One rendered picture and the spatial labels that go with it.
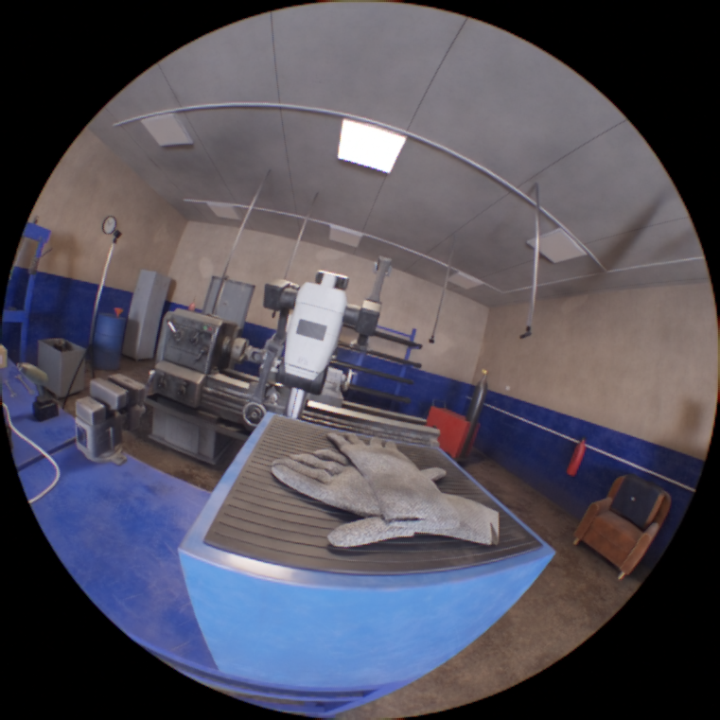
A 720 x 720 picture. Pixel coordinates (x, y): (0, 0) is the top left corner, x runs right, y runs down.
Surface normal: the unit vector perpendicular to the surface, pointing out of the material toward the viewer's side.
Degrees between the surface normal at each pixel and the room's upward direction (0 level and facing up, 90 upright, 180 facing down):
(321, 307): 90
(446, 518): 38
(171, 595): 0
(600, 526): 90
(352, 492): 6
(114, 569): 0
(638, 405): 90
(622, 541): 90
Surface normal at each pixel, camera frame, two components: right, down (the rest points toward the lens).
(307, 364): 0.00, 0.04
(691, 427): -0.95, -0.26
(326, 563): 0.27, -0.96
